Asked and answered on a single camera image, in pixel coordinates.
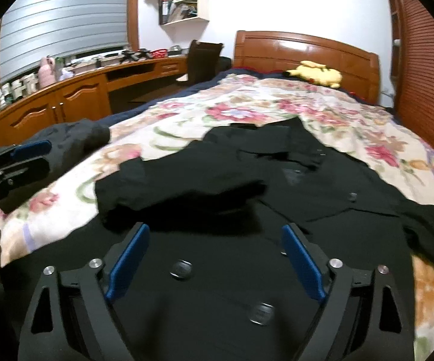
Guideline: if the wooden desk with cabinets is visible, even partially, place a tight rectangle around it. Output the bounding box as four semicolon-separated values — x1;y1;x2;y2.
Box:
0;54;191;162

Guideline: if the wooden window frame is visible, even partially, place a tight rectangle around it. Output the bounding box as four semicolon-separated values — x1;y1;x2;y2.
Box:
127;0;141;51

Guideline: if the row of white jars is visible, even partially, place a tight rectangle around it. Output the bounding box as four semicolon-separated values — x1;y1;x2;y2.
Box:
0;73;39;108

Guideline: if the black coat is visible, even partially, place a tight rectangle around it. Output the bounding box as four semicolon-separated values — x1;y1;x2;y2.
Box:
0;116;434;361

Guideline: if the pink plush toy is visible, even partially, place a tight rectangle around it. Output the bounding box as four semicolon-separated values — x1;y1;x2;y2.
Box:
38;57;56;86

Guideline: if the floral blanket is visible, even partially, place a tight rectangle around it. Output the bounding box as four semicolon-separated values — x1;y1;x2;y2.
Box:
0;73;434;361

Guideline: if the yellow plush toy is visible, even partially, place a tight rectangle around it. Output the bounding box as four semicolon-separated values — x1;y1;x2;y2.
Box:
283;60;343;89

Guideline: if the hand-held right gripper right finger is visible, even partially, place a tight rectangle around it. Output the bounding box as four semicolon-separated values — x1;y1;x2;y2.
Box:
280;223;416;361

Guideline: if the navy blue bed sheet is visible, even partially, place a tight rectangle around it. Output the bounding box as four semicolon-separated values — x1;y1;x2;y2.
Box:
127;68;240;118

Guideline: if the dark brown chair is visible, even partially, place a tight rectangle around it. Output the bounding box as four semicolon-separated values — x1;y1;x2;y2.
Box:
176;39;233;83

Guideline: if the wooden bed headboard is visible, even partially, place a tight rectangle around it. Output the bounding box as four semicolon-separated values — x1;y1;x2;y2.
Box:
232;30;381;106

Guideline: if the wooden louvered wardrobe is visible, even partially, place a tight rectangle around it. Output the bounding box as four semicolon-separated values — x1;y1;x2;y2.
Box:
382;0;434;166

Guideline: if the grey window blind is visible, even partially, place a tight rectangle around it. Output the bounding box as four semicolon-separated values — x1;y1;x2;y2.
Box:
0;0;131;83

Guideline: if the dark grey jacket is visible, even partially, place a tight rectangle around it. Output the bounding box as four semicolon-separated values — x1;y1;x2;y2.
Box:
18;118;112;170

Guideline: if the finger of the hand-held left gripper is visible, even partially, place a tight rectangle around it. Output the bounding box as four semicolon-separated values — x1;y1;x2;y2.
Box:
0;157;50;201
0;140;54;174

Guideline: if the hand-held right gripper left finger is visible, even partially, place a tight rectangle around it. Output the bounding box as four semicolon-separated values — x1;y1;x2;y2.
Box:
17;223;151;361

